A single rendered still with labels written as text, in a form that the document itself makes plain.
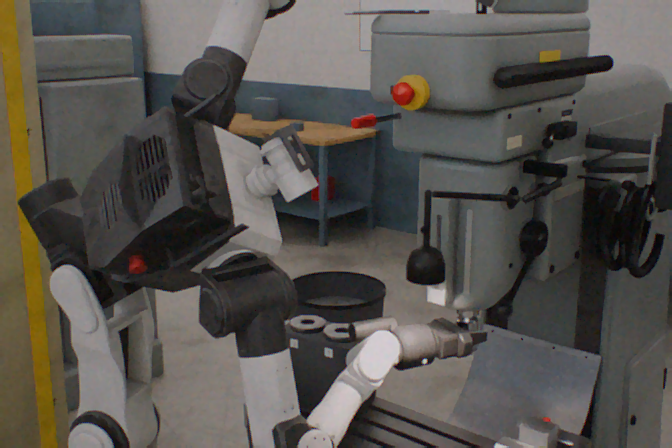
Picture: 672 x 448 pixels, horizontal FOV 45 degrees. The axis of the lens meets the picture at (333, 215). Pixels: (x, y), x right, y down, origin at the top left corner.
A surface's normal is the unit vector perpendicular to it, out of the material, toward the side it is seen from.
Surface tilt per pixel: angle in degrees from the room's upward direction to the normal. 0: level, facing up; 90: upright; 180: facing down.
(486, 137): 90
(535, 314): 90
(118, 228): 74
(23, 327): 90
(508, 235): 90
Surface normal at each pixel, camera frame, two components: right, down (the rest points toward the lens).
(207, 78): 0.07, -0.25
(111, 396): -0.36, 0.24
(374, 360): 0.38, -0.41
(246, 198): 0.80, -0.43
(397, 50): -0.63, 0.20
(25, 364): 0.78, 0.16
